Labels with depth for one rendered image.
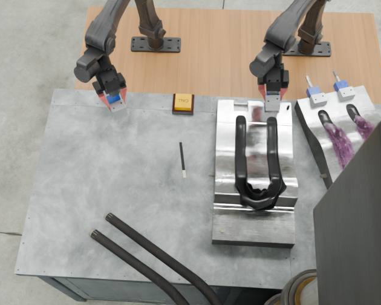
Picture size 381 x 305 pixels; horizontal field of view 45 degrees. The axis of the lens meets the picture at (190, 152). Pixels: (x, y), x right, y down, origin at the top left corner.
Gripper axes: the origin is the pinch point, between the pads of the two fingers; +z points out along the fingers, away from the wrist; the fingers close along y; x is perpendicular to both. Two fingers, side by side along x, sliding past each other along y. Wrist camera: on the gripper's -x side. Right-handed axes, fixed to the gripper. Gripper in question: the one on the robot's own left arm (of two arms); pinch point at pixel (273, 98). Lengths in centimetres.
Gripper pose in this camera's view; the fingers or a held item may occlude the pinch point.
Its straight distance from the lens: 160.7
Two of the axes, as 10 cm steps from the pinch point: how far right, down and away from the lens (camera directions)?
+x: 1.2, -7.0, 7.1
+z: 1.1, 7.2, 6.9
